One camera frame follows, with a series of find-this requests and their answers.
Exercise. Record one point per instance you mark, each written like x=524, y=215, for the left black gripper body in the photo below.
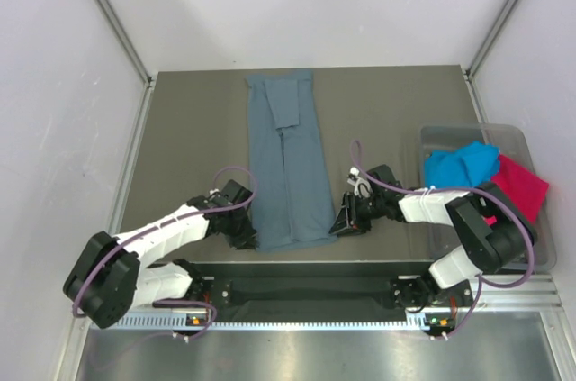
x=239, y=231

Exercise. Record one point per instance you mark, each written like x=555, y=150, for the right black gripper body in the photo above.
x=368, y=209

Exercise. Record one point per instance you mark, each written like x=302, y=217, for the grey-blue t-shirt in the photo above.
x=293, y=208

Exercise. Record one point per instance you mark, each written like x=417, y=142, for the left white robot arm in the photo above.
x=117, y=273

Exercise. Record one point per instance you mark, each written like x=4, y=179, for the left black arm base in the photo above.
x=210, y=283

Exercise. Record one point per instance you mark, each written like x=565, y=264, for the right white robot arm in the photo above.
x=489, y=231

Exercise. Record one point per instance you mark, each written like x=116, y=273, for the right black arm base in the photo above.
x=417, y=293

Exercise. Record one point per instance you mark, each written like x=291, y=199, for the bright blue t-shirt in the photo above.
x=468, y=166

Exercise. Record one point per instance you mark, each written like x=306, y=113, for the clear plastic bin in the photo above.
x=511, y=142

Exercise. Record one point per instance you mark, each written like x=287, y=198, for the magenta t-shirt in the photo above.
x=523, y=188

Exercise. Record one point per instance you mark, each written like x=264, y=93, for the slotted cable duct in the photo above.
x=190, y=321

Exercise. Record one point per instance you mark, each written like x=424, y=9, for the right aluminium frame post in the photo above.
x=496, y=29

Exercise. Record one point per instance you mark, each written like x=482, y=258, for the aluminium frame post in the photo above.
x=496, y=29
x=120, y=34

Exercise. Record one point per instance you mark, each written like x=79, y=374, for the front aluminium rail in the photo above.
x=291, y=295

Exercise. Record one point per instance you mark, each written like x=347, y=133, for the left aluminium frame post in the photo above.
x=120, y=34

